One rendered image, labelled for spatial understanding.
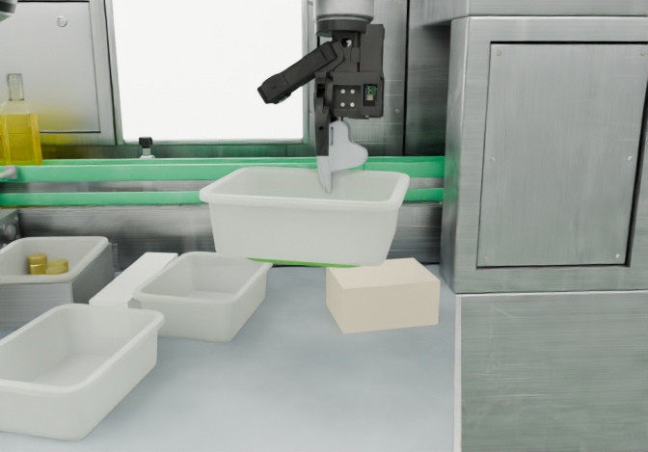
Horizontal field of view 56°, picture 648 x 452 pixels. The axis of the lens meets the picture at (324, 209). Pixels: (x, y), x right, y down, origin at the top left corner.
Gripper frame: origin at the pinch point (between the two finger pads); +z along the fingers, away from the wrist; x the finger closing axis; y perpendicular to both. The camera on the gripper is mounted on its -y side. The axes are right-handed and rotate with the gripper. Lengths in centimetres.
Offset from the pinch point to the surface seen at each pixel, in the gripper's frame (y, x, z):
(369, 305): 5.0, 15.4, 20.4
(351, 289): 2.2, 13.9, 17.7
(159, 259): -35.1, 26.0, 17.6
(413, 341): 12.0, 13.4, 25.2
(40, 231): -62, 31, 14
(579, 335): 43, 40, 31
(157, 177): -40, 37, 3
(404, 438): 11.9, -11.5, 28.0
